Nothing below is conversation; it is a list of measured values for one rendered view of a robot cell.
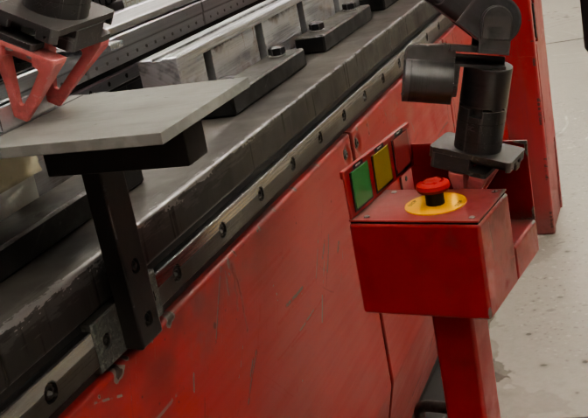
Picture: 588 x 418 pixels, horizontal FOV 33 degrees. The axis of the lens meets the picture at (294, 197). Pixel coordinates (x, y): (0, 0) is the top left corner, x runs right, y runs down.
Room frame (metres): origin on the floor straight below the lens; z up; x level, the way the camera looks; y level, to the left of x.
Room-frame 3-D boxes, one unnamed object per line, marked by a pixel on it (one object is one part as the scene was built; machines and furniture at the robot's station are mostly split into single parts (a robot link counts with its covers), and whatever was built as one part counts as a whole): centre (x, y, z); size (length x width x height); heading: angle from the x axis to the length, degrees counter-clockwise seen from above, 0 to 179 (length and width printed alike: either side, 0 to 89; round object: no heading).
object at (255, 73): (1.47, 0.02, 0.89); 0.30 x 0.05 x 0.03; 157
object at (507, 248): (1.14, -0.18, 0.75); 0.20 x 0.16 x 0.18; 148
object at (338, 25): (1.84, -0.13, 0.89); 0.30 x 0.05 x 0.03; 157
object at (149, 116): (0.88, 0.18, 1.00); 0.26 x 0.18 x 0.01; 67
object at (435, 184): (1.09, -0.16, 0.79); 0.04 x 0.04 x 0.04
